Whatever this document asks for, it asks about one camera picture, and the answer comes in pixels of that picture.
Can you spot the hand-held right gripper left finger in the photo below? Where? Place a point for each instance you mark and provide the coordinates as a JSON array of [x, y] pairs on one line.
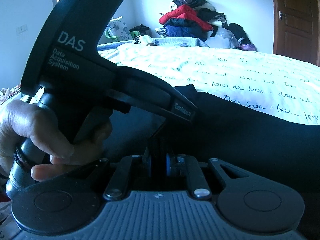
[[149, 166]]

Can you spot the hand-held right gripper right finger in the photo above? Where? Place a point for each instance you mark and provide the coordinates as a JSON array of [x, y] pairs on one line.
[[168, 166]]

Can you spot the black pants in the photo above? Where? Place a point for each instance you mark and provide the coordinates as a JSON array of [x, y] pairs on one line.
[[237, 135]]

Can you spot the person's left hand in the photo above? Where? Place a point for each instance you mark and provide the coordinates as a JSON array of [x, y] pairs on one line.
[[30, 125]]

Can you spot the green plastic stool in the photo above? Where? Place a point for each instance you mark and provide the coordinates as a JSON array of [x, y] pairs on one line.
[[110, 35]]

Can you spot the small black garment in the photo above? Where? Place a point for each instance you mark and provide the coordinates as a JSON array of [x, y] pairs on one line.
[[140, 30]]

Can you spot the black and white patterned cloth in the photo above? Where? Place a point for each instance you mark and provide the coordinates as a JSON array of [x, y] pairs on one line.
[[143, 40]]

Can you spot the red floral bed sheet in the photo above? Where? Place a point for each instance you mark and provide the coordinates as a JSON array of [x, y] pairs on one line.
[[10, 95]]

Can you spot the light blue quilted blanket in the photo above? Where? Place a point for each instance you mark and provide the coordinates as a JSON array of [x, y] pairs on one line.
[[175, 45]]

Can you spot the dark blue clothing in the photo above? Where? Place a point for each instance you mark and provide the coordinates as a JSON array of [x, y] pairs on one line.
[[185, 31]]

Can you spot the white script-print bed quilt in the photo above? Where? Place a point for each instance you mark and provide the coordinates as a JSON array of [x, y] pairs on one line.
[[225, 67]]

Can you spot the black clothing pile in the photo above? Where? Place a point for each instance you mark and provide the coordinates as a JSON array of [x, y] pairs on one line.
[[192, 1]]

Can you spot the clear plastic bag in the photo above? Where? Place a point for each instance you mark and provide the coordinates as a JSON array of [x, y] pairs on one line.
[[222, 38]]

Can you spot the purple cloth item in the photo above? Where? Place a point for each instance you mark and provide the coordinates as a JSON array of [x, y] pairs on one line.
[[247, 47]]

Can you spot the black bag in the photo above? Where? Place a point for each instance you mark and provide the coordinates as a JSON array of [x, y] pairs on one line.
[[238, 33]]

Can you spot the brown wooden door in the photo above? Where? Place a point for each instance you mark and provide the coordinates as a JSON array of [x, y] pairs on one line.
[[297, 17]]

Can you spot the white wall switch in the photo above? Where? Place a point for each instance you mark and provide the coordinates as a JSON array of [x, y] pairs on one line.
[[22, 28]]

